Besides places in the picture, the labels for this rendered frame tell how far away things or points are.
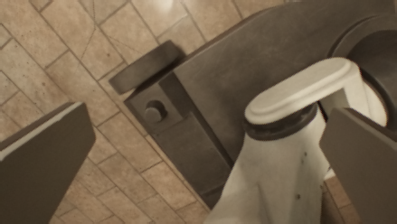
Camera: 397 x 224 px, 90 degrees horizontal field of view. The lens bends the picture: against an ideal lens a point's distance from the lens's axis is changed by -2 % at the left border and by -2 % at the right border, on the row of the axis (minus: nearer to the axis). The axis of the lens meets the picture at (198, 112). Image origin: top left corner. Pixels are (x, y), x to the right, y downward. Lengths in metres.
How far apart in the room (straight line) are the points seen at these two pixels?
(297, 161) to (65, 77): 0.72
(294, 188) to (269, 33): 0.33
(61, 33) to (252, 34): 0.56
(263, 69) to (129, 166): 0.63
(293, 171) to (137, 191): 0.74
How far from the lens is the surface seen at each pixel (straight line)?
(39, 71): 0.85
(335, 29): 0.56
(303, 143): 0.36
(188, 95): 0.50
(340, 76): 0.41
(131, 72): 0.49
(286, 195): 0.30
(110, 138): 0.83
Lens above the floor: 0.65
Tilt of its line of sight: 67 degrees down
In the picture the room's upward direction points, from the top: 178 degrees counter-clockwise
